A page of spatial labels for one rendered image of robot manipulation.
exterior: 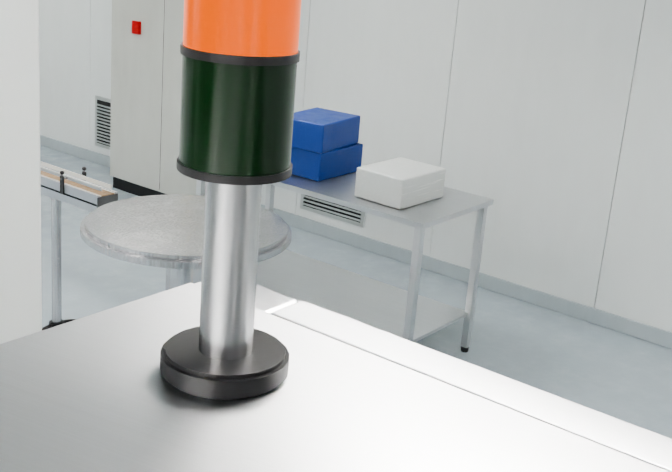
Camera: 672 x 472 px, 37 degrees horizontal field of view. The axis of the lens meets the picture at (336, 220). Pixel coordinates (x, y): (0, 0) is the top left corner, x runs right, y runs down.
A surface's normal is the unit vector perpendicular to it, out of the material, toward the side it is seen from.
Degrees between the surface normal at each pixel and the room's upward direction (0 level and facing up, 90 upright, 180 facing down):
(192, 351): 0
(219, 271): 90
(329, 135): 90
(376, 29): 90
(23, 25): 90
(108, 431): 0
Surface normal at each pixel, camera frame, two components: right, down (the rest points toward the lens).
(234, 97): 0.04, 0.30
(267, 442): 0.07, -0.95
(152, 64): -0.62, 0.18
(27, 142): 0.79, 0.24
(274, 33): 0.62, 0.28
